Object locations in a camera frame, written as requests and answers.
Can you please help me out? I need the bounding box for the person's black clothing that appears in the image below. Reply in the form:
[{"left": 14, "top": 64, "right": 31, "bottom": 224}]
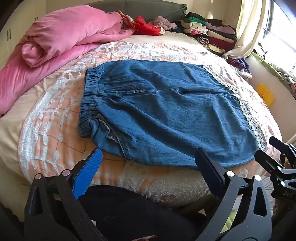
[{"left": 76, "top": 185, "right": 208, "bottom": 241}]

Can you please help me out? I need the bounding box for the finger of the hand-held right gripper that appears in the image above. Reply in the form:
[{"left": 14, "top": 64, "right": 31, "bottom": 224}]
[
  {"left": 254, "top": 149, "right": 285, "bottom": 179},
  {"left": 269, "top": 136, "right": 296, "bottom": 163}
]

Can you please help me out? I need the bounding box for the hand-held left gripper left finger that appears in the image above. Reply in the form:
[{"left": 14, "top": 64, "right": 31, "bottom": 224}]
[{"left": 24, "top": 148, "right": 107, "bottom": 241}]

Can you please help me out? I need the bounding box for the pink quilt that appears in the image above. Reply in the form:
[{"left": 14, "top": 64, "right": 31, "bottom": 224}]
[{"left": 0, "top": 6, "right": 137, "bottom": 116}]

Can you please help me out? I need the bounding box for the orange white tufted bedspread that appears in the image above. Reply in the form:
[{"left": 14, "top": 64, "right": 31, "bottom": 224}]
[{"left": 18, "top": 40, "right": 282, "bottom": 204}]

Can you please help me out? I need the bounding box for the yellow paper sign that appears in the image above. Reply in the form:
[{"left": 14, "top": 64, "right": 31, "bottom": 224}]
[{"left": 257, "top": 83, "right": 275, "bottom": 107}]

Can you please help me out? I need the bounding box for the cream bed sheet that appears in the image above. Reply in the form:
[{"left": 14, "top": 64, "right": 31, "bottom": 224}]
[{"left": 0, "top": 30, "right": 234, "bottom": 223}]

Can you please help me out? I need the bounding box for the blue denim pants lace trim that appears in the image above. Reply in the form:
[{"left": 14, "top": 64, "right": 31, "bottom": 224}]
[{"left": 77, "top": 59, "right": 267, "bottom": 168}]

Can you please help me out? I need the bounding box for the mauve fluffy garment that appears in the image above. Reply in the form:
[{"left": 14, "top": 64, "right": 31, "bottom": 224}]
[{"left": 149, "top": 16, "right": 177, "bottom": 29}]

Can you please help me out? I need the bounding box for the green windowsill cloth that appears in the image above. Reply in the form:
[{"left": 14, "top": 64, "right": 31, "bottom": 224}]
[{"left": 251, "top": 51, "right": 296, "bottom": 81}]

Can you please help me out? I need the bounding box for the cream curtain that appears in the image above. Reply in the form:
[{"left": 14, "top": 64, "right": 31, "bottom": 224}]
[{"left": 224, "top": 0, "right": 275, "bottom": 58}]

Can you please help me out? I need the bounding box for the pile of folded clothes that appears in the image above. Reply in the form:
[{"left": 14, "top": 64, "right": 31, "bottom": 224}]
[{"left": 166, "top": 11, "right": 237, "bottom": 55}]

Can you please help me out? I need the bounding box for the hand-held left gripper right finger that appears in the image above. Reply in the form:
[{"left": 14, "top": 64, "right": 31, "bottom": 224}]
[{"left": 194, "top": 147, "right": 272, "bottom": 241}]

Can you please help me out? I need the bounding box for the purple clothing heap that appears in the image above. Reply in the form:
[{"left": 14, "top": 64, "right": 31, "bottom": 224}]
[{"left": 228, "top": 58, "right": 252, "bottom": 79}]

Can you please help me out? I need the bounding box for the window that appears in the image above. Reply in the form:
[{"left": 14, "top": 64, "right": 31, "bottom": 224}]
[{"left": 264, "top": 0, "right": 296, "bottom": 63}]

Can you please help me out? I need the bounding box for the red floral garment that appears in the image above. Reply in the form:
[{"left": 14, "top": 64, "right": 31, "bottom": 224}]
[{"left": 117, "top": 9, "right": 166, "bottom": 36}]

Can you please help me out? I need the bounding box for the white wardrobe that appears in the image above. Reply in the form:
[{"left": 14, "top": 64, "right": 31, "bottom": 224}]
[{"left": 0, "top": 0, "right": 56, "bottom": 70}]

